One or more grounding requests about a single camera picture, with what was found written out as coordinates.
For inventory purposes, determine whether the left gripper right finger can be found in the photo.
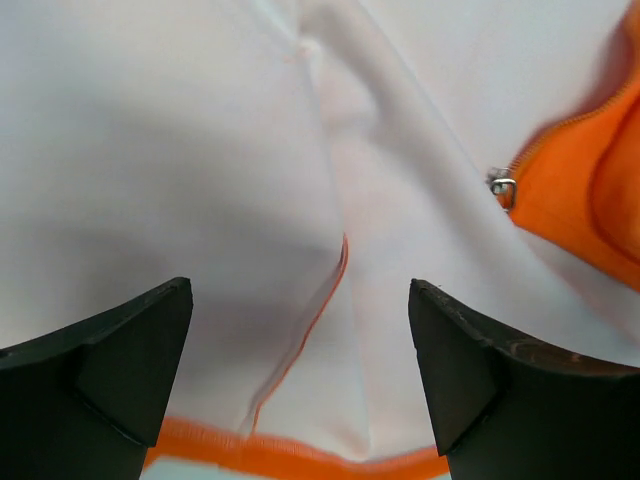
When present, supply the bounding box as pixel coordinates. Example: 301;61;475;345
408;280;639;480

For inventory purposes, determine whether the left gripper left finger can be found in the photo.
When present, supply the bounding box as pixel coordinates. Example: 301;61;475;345
1;277;193;480

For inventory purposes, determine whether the silver zipper pull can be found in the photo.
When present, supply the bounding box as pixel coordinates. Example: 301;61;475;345
486;167;517;212

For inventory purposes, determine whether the orange zip jacket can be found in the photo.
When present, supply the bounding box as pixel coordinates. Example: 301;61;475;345
1;1;639;479

